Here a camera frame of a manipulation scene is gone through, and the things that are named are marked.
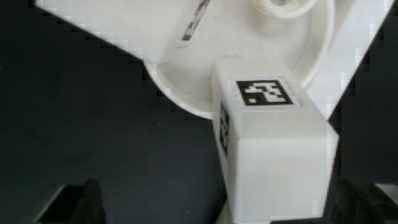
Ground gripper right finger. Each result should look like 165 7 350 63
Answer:
327 180 398 224

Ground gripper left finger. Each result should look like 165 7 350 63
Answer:
33 179 106 224

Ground white stool leg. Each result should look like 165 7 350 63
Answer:
211 59 337 224
35 0 209 64

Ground white right barrier block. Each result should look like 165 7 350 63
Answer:
307 0 398 118

